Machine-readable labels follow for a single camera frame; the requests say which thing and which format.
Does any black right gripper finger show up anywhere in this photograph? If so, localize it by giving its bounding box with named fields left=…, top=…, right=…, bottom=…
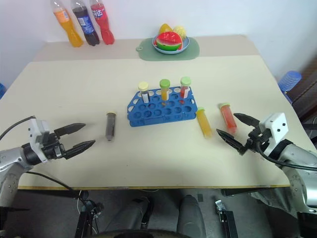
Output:
left=216, top=128, right=249, bottom=156
left=233, top=113, right=260, bottom=128

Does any blue water jug stack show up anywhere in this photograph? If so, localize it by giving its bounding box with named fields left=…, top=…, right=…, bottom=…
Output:
left=277, top=70, right=303, bottom=102

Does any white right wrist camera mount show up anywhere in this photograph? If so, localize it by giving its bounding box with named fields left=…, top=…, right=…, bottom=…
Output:
left=257, top=113, right=289, bottom=154

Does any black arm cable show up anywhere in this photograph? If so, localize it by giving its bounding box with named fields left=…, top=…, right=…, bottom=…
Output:
left=0, top=115, right=100, bottom=214
left=256, top=141, right=317, bottom=171

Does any red soda bottle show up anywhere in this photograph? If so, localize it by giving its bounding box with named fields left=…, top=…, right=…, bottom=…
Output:
left=89, top=0, right=115, bottom=46

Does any pale yellow toy fruit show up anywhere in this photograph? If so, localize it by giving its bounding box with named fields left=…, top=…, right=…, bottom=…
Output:
left=172, top=25, right=188, bottom=39

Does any red liquid tube green cap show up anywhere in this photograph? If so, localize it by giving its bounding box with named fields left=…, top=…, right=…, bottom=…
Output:
left=179, top=76, right=192, bottom=98
left=218, top=102, right=238, bottom=133

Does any dark cola bottle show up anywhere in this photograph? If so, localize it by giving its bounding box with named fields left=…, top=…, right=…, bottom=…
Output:
left=70, top=0, right=101, bottom=47

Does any dark grey tube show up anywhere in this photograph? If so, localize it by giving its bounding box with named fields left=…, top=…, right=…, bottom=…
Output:
left=106, top=112, right=117, bottom=142

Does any toy watermelon slice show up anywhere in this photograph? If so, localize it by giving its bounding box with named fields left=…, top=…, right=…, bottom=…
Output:
left=154, top=31, right=184, bottom=51

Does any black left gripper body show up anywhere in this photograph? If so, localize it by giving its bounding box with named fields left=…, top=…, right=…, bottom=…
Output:
left=40, top=132, right=67, bottom=161

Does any dark rounded leg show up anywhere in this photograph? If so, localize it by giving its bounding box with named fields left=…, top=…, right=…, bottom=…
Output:
left=103, top=197, right=154, bottom=234
left=176, top=194, right=208, bottom=238

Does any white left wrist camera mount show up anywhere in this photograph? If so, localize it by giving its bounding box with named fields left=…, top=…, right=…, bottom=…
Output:
left=27, top=118, right=51, bottom=163

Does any black metal stand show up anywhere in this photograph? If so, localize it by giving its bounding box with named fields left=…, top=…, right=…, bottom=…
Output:
left=214, top=198, right=239, bottom=238
left=74, top=190, right=105, bottom=238

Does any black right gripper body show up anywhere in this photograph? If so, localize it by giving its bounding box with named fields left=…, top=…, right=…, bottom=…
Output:
left=244, top=126, right=271, bottom=152

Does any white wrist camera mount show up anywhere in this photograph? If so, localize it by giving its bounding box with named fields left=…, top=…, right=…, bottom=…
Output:
left=27, top=118, right=51, bottom=163
left=257, top=113, right=289, bottom=154

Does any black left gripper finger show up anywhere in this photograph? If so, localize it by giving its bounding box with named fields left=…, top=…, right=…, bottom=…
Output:
left=54, top=123, right=86, bottom=137
left=64, top=140, right=96, bottom=160

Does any dark rounded left leg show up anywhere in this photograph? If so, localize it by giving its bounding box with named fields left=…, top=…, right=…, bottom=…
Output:
left=103, top=197, right=154, bottom=234

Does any dark rounded right leg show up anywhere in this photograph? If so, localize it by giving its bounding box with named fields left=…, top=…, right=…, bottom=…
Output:
left=176, top=194, right=208, bottom=238

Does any orange liquid tube green cap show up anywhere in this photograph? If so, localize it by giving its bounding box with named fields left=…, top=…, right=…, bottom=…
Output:
left=159, top=79, right=171, bottom=102
left=196, top=107, right=213, bottom=138

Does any dark wooden cabinet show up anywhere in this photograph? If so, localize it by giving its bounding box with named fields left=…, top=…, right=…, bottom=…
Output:
left=288, top=58, right=317, bottom=149

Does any blue test tube rack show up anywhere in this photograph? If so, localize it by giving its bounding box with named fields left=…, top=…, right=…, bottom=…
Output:
left=127, top=86, right=198, bottom=128

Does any orange soda bottle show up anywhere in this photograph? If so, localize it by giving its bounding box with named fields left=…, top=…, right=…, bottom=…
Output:
left=50, top=0, right=84, bottom=48

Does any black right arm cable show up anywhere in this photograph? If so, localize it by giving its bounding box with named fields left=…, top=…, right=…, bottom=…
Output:
left=256, top=141, right=317, bottom=171

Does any blue plate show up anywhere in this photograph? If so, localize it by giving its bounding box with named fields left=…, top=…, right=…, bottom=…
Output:
left=152, top=36, right=191, bottom=54

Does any dark liquid tube yellow cap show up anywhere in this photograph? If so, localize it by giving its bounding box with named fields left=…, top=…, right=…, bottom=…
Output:
left=137, top=82, right=151, bottom=104

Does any green cutting mat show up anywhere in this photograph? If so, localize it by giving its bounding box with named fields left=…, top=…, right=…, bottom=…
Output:
left=136, top=36, right=201, bottom=61

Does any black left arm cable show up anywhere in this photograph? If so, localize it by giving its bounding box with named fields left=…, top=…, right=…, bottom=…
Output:
left=0, top=115, right=100, bottom=214

